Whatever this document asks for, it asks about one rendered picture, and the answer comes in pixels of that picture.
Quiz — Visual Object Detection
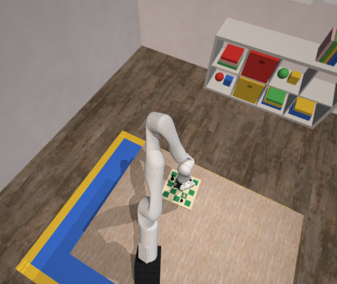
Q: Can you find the green and cream chessboard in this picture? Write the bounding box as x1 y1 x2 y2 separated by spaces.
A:
162 169 201 210

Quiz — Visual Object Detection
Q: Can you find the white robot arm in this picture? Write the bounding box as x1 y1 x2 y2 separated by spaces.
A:
137 112 195 264

